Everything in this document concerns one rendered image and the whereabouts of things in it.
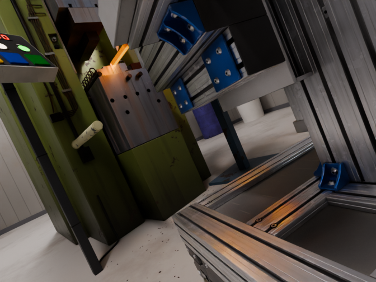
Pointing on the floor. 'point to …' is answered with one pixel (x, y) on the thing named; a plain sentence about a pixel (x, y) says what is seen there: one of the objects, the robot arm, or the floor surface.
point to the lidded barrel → (250, 111)
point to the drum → (207, 121)
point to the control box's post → (14, 100)
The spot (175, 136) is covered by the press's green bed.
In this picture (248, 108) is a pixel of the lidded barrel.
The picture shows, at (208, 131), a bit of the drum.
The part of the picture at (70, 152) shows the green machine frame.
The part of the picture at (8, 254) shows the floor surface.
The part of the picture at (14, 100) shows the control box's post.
